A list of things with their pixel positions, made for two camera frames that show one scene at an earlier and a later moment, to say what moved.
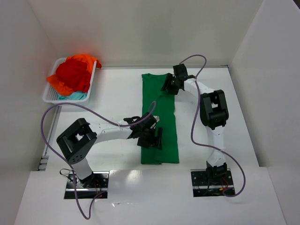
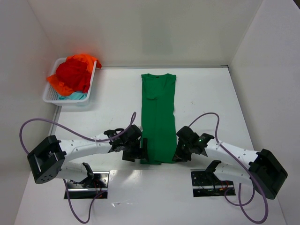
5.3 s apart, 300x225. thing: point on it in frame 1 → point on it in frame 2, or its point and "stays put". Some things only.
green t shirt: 161,104 stays put
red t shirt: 74,73 stays put
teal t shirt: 78,95 stays put
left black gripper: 150,139 → 135,152
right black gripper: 170,84 → 183,151
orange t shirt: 91,62 stays put
